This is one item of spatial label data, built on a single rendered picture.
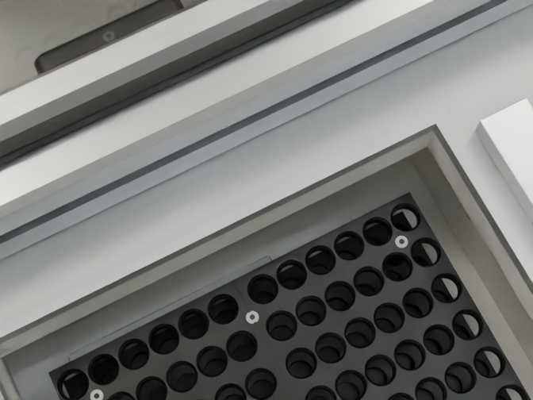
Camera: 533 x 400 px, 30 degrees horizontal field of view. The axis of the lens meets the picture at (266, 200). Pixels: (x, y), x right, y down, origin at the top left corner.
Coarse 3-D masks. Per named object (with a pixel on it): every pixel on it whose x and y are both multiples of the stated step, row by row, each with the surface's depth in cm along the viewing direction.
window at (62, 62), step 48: (0, 0) 27; (48, 0) 28; (96, 0) 30; (144, 0) 31; (192, 0) 32; (240, 0) 34; (288, 0) 35; (0, 48) 29; (48, 48) 31; (96, 48) 32; (144, 48) 34; (192, 48) 35; (0, 96) 32; (48, 96) 33; (96, 96) 35; (0, 144) 35
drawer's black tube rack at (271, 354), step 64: (320, 256) 47; (384, 256) 44; (192, 320) 46; (256, 320) 43; (320, 320) 46; (384, 320) 46; (448, 320) 43; (64, 384) 45; (128, 384) 42; (192, 384) 45; (256, 384) 45; (320, 384) 42; (384, 384) 42; (448, 384) 45; (512, 384) 42
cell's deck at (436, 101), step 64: (448, 64) 41; (512, 64) 41; (320, 128) 41; (384, 128) 41; (448, 128) 41; (192, 192) 40; (256, 192) 40; (320, 192) 42; (512, 192) 40; (64, 256) 39; (128, 256) 39; (192, 256) 41; (512, 256) 39; (0, 320) 38; (64, 320) 40; (0, 384) 38
